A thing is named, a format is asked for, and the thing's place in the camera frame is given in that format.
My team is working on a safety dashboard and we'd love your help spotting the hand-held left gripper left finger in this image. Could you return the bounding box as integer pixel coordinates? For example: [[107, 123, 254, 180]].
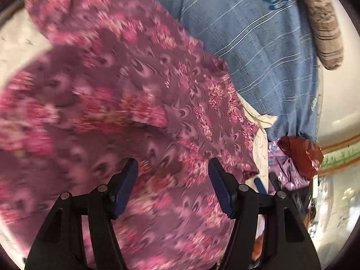
[[25, 158, 139, 270]]

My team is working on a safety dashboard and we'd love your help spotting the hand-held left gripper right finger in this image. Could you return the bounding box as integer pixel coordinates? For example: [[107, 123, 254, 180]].
[[208, 158, 322, 270]]

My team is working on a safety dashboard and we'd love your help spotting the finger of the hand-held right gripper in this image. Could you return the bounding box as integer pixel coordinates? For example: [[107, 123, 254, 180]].
[[253, 176, 268, 195], [269, 173, 282, 192]]

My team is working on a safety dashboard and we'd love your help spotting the purple pink floral garment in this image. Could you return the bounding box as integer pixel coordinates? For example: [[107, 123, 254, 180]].
[[0, 0, 265, 270]]

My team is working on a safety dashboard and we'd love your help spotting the lilac floral garment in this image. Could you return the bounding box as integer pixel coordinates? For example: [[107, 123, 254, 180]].
[[267, 141, 310, 195]]

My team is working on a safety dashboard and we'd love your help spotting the red plastic bag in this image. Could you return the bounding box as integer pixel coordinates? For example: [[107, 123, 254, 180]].
[[278, 136, 324, 181]]

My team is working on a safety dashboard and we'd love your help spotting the bamboo painted panel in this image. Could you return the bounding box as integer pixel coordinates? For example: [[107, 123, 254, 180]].
[[319, 143, 360, 175]]

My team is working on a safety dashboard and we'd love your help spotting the blue plaid quilt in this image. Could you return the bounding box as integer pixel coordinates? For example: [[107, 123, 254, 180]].
[[107, 0, 321, 144]]

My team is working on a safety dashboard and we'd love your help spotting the beige striped pillow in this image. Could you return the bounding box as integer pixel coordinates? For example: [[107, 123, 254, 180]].
[[291, 0, 345, 70]]

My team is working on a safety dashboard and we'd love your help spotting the cream leaf-print pillow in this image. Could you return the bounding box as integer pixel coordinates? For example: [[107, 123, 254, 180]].
[[0, 11, 277, 259]]

